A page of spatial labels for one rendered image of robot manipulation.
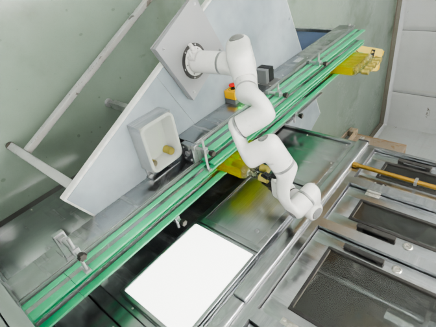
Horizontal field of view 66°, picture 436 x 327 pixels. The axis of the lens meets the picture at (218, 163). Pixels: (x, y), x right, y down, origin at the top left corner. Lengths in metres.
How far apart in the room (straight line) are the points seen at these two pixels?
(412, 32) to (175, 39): 6.12
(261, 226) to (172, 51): 0.82
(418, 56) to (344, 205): 5.93
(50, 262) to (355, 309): 1.06
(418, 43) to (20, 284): 6.94
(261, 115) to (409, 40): 6.30
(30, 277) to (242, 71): 1.02
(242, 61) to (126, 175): 0.68
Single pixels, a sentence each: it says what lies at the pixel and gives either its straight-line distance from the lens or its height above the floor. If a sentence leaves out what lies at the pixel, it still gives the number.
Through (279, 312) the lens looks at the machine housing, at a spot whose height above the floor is 1.50.
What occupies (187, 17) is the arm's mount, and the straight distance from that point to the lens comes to 1.53.
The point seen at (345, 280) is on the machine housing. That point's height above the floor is 1.62.
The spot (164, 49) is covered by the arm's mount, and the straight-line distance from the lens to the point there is 1.43.
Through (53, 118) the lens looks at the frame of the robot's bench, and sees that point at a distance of 1.87.
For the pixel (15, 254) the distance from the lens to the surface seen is 1.85.
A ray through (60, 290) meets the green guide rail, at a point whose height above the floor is 0.94.
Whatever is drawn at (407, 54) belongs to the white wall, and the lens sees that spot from 7.39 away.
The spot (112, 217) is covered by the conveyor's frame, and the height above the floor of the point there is 0.83.
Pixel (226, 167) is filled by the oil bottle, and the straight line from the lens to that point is 1.55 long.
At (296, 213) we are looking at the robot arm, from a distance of 1.22.
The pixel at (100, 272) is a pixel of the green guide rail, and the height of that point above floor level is 0.93.
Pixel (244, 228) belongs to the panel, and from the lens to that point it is 1.45.
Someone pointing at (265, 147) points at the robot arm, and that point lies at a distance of 1.10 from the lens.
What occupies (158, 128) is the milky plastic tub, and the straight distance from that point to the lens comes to 1.48.
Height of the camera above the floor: 1.87
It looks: 36 degrees down
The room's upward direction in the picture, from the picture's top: 110 degrees clockwise
